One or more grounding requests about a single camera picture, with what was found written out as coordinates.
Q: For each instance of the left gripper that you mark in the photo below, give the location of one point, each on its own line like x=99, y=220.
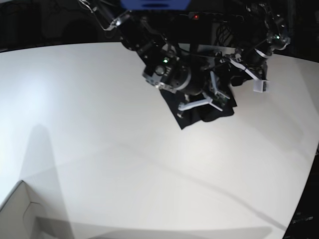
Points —
x=240, y=66

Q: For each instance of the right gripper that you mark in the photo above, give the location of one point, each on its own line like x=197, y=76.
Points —
x=211, y=86

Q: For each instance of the black t-shirt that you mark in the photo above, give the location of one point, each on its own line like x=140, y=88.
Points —
x=191, y=81

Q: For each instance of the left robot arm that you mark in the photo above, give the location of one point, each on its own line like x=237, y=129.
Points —
x=262, y=31

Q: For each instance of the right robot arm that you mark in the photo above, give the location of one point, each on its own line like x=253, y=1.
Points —
x=149, y=34

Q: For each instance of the black power strip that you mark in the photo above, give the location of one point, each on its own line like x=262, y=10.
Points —
x=215, y=17

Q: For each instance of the blue plastic bin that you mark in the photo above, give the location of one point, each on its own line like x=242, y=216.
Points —
x=155, y=4

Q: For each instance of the white cardboard box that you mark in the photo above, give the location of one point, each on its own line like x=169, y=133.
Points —
x=19, y=215

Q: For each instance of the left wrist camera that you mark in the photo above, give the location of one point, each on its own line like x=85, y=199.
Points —
x=261, y=86

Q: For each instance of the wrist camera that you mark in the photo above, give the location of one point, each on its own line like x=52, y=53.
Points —
x=261, y=86
x=219, y=101

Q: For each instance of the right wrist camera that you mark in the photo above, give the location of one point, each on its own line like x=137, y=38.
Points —
x=219, y=101

